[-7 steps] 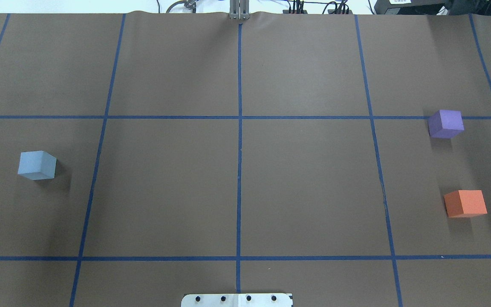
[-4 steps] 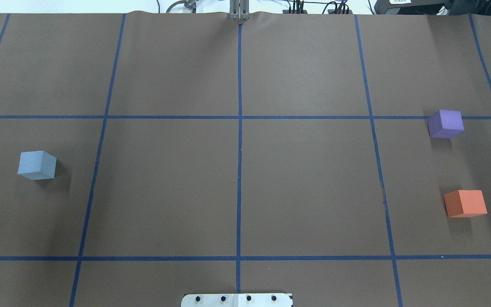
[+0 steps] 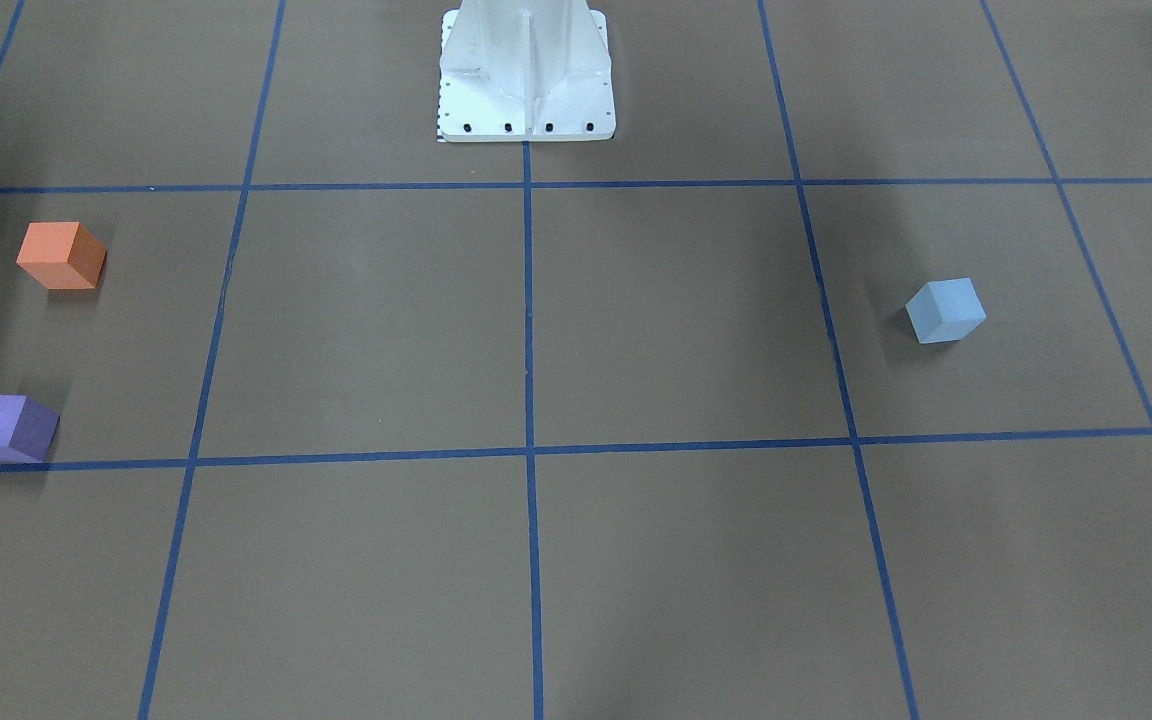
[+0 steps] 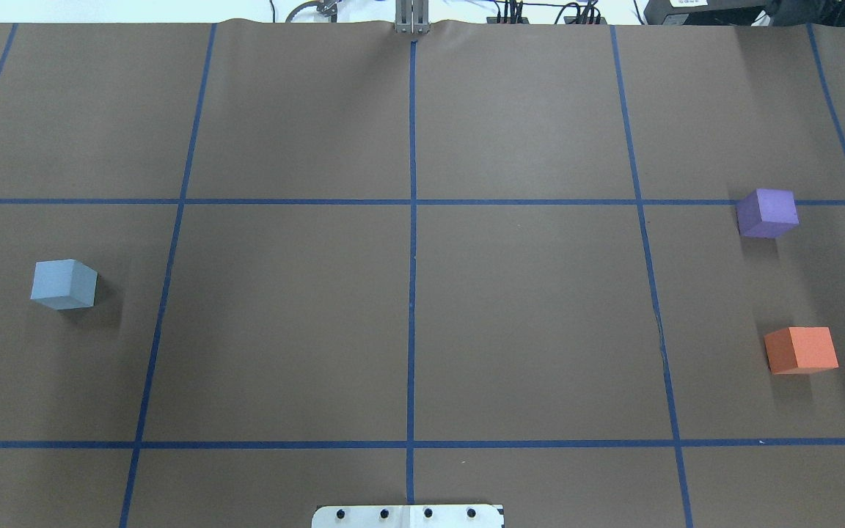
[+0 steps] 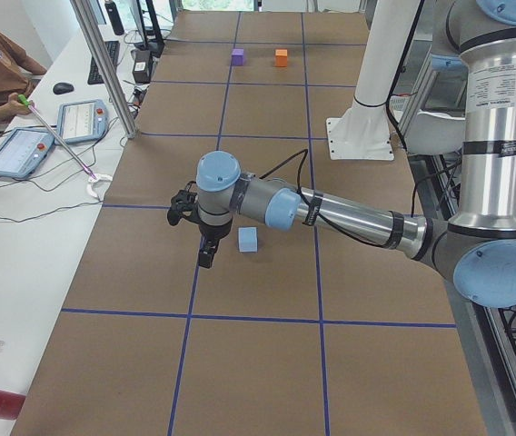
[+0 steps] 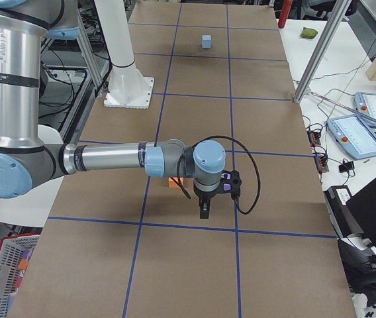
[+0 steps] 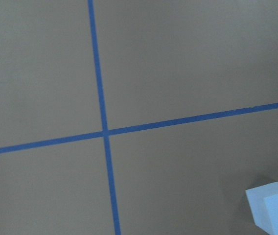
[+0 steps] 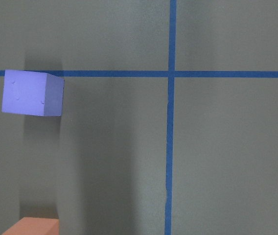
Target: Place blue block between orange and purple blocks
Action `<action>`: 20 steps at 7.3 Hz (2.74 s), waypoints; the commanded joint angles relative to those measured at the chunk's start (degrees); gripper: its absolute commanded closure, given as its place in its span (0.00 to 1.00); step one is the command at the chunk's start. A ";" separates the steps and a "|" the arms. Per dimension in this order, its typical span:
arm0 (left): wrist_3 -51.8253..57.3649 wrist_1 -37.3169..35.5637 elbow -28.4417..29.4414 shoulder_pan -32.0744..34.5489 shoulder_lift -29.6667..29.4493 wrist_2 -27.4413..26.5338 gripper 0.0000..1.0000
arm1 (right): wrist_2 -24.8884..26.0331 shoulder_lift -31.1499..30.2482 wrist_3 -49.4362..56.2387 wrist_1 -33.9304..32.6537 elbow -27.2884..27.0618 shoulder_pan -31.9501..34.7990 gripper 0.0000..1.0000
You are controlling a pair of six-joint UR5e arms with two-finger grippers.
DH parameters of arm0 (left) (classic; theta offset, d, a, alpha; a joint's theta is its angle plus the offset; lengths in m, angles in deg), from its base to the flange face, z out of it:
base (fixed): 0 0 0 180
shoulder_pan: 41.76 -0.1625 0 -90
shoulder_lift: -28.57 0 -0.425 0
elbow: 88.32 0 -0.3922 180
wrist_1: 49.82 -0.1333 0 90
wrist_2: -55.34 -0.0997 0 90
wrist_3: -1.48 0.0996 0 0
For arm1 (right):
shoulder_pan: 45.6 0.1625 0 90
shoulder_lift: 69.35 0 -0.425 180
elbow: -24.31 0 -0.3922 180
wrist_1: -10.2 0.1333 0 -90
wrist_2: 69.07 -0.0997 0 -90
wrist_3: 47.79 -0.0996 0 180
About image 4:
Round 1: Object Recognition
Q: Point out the light blue foam block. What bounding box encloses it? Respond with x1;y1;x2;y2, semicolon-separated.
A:
30;260;98;310

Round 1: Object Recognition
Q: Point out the purple foam block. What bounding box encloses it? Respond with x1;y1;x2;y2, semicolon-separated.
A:
736;189;800;238

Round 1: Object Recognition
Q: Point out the orange foam block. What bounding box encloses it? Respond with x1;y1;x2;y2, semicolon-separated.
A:
762;326;839;375

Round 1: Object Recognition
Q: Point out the white metal mounting plate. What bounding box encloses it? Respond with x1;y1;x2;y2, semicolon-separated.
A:
311;504;505;527

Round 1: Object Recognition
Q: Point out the black box at table edge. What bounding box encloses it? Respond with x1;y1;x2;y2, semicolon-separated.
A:
643;1;769;26

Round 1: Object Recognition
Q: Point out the grey aluminium frame post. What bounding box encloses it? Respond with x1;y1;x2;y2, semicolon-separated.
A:
395;0;431;34

